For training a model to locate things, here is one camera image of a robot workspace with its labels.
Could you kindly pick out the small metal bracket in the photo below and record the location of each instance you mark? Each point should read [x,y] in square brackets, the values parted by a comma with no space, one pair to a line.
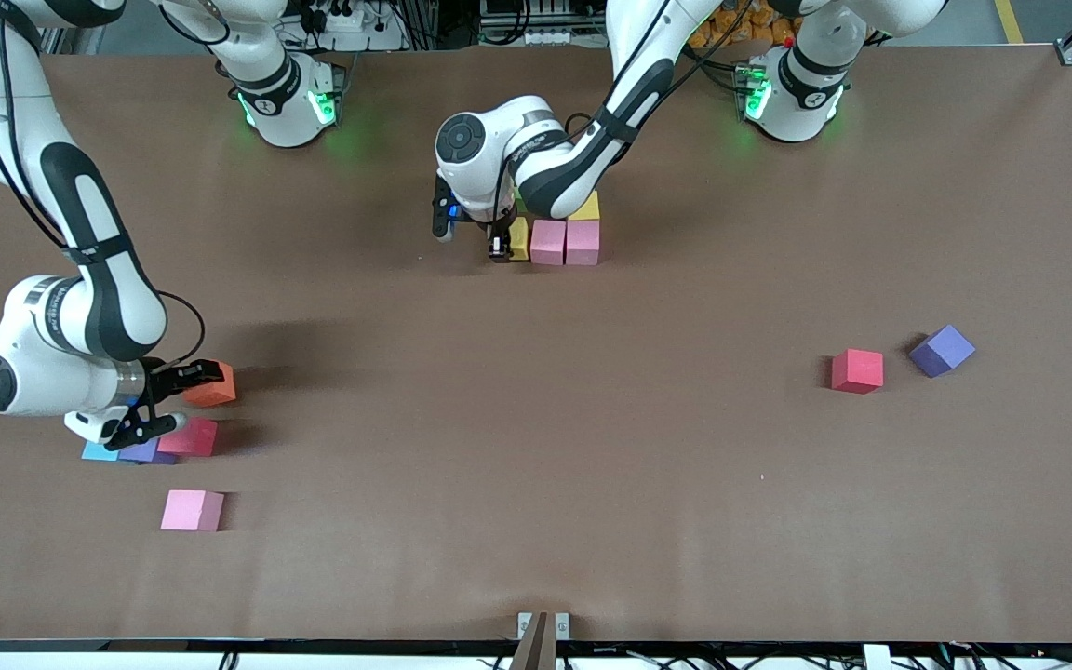
[524,625]

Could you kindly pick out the brown table cover sheet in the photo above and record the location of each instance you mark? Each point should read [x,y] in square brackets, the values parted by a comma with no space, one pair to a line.
[536,521]

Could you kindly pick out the yellow foam block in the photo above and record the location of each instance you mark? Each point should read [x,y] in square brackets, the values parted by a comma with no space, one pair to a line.
[519,239]
[587,209]

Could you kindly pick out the pink foam block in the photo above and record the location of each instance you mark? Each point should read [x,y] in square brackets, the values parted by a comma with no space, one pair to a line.
[582,242]
[547,241]
[190,509]

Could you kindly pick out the red foam block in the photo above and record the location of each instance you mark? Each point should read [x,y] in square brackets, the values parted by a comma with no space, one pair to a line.
[194,439]
[857,370]

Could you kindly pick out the orange foam block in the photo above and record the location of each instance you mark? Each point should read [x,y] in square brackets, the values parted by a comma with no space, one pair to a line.
[218,391]

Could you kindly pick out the light blue foam block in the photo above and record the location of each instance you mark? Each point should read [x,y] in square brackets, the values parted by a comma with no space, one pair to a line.
[97,454]

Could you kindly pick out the aluminium equipment rack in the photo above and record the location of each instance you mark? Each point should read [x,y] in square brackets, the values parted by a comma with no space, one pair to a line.
[536,19]

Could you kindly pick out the small white box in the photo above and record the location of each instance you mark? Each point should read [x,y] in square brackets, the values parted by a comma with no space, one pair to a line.
[876,659]

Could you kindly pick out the pile of orange objects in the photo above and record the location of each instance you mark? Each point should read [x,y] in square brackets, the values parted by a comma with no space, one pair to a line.
[755,23]

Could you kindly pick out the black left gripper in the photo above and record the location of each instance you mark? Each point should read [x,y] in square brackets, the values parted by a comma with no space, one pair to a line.
[499,234]

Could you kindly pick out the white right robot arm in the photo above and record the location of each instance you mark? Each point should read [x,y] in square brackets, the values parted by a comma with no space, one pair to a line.
[61,354]

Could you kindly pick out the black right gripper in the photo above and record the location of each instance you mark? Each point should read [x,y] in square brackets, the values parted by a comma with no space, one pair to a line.
[162,380]

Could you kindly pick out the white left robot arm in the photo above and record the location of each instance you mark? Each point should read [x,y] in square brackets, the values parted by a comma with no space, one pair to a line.
[536,158]

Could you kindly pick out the purple foam block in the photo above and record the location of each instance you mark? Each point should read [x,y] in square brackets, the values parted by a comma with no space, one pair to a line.
[150,453]
[944,349]

